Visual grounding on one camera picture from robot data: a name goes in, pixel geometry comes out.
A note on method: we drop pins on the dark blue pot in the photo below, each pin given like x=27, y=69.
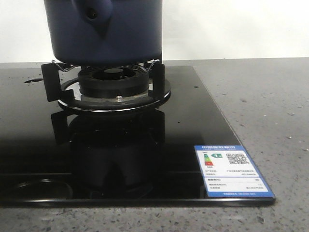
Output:
x=105, y=32

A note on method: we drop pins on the blue white energy label sticker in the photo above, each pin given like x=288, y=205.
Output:
x=228, y=171

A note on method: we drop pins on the black pot support grate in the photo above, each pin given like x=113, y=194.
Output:
x=68, y=94

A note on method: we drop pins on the black glass gas cooktop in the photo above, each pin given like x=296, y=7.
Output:
x=54, y=157

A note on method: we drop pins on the black round gas burner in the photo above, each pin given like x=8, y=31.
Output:
x=100, y=82

